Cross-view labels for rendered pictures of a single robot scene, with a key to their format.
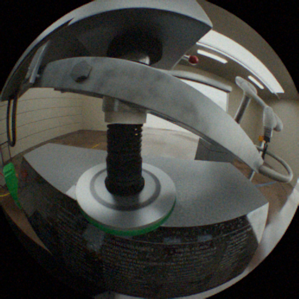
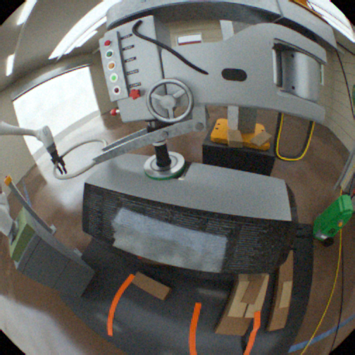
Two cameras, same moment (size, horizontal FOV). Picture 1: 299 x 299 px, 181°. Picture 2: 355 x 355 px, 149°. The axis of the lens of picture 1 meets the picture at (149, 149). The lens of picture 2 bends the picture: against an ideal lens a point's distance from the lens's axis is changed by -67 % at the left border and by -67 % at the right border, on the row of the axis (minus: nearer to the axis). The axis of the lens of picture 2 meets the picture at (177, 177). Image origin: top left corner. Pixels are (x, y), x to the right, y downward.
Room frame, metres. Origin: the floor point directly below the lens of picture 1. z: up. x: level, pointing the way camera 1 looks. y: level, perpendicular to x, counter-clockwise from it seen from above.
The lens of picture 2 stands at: (0.72, 0.36, 1.29)
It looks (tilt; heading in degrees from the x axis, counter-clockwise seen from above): 41 degrees down; 204
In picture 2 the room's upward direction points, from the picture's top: 9 degrees counter-clockwise
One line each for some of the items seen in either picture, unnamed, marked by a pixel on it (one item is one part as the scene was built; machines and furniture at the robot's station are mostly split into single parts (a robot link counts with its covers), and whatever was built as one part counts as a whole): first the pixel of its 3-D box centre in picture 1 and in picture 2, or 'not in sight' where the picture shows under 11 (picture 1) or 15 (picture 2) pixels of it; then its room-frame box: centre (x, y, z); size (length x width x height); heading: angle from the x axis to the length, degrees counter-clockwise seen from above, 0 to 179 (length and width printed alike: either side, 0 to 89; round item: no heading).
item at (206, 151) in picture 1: (209, 171); (51, 260); (1.07, -0.83, 0.40); 0.50 x 0.50 x 0.80; 84
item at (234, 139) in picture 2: not in sight; (234, 137); (-0.28, 0.41, 0.81); 0.20 x 0.10 x 0.05; 4
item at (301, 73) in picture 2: not in sight; (301, 75); (0.08, 0.70, 1.35); 0.19 x 0.19 x 0.20
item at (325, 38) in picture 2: not in sight; (225, 5); (0.12, 0.39, 1.62); 0.96 x 0.25 x 0.17; 97
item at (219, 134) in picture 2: not in sight; (240, 131); (-0.53, 0.48, 0.76); 0.49 x 0.49 x 0.05; 86
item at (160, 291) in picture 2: not in sight; (151, 286); (0.74, -0.01, 0.07); 0.30 x 0.12 x 0.12; 82
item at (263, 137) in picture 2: not in sight; (260, 138); (-0.34, 0.64, 0.80); 0.20 x 0.10 x 0.05; 137
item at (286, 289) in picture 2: not in sight; (285, 294); (0.67, 1.12, 0.09); 0.25 x 0.10 x 0.01; 0
